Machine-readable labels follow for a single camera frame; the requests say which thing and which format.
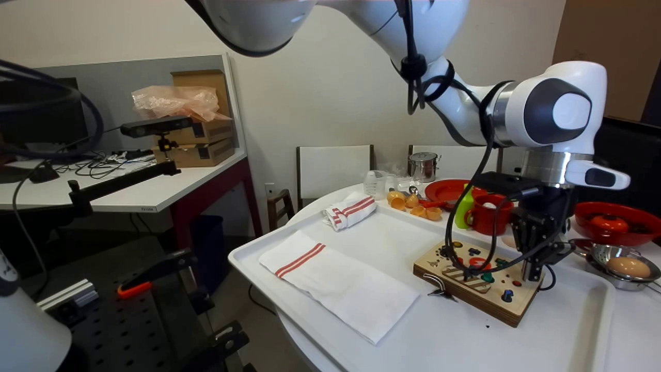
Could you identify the metal strainer with egg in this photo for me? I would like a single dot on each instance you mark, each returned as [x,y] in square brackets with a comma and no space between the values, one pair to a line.
[626,272]

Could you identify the black camera on stand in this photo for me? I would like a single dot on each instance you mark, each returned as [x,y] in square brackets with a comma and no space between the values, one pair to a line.
[161,126]

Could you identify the green squeeze bottle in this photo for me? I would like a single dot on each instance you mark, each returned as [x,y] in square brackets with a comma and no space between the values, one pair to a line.
[463,212]

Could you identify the pink plastic bag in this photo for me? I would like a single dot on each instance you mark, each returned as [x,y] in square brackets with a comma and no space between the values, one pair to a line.
[168,99]

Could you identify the bread pieces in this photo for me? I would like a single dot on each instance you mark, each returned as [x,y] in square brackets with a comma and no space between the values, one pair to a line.
[415,205]

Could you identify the metal pot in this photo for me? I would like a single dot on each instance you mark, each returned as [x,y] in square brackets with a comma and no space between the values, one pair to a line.
[423,166]

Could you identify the stacked cardboard boxes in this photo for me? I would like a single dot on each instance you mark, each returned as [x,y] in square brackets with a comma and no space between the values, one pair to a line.
[204,143]

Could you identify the white side desk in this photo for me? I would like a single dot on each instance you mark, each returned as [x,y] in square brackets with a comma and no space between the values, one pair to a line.
[145,188]

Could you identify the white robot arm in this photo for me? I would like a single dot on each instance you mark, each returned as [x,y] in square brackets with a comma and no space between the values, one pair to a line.
[554,114]

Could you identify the large white plastic tray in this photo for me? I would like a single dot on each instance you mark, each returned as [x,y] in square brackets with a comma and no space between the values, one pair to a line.
[565,330]

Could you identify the crumpled white red-striped towel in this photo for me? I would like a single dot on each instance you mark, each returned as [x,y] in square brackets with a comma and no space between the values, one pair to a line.
[350,212]

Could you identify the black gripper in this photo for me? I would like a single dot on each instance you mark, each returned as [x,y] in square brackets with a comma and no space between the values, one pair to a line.
[538,219]

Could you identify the wooden busy board with buttons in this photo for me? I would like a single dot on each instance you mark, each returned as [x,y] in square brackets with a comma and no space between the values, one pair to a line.
[498,292]

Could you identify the white red-striped towel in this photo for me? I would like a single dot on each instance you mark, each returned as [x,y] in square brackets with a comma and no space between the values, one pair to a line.
[350,212]
[359,295]

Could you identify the red plate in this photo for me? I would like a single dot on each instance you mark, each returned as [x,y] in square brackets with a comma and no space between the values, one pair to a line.
[445,193]

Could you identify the red bowl with tomato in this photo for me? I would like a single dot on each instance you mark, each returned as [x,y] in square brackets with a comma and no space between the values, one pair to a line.
[616,223]

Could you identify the red mug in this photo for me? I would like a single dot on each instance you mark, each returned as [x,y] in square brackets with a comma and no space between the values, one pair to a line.
[491,213]

